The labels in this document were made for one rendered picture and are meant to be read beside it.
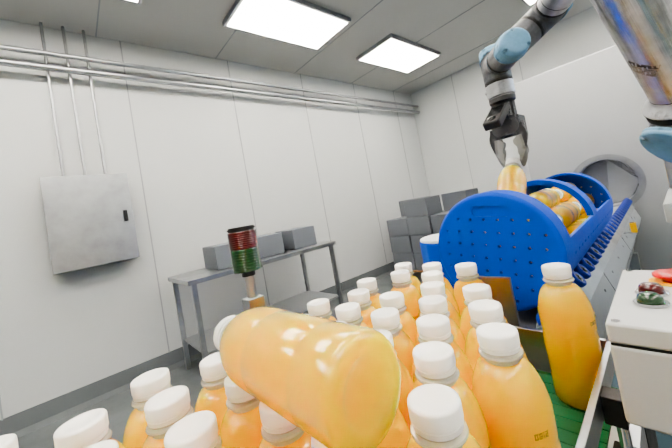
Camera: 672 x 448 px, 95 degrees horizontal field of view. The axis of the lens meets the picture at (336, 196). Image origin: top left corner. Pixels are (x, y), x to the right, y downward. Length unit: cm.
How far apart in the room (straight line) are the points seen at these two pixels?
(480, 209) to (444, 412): 61
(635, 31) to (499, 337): 53
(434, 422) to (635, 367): 23
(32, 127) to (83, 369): 215
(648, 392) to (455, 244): 51
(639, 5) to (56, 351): 385
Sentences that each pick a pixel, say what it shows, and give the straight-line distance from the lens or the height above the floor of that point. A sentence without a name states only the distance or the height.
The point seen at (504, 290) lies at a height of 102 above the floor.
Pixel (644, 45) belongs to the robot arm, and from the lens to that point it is 73.
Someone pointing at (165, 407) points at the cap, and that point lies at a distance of 38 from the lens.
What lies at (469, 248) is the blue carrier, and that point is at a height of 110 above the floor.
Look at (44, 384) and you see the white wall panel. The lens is 378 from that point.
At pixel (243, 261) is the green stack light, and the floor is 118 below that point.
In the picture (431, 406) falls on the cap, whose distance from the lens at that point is 28.
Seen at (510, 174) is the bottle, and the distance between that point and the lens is 97.
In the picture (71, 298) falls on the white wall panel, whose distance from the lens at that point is 365.
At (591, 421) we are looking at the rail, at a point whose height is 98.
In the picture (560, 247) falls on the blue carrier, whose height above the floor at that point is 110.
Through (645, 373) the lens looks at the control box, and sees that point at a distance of 44.
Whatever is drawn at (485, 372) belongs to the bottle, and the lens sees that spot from 38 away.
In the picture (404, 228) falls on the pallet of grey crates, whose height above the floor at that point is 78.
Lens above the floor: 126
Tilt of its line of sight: 2 degrees up
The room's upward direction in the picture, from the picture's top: 10 degrees counter-clockwise
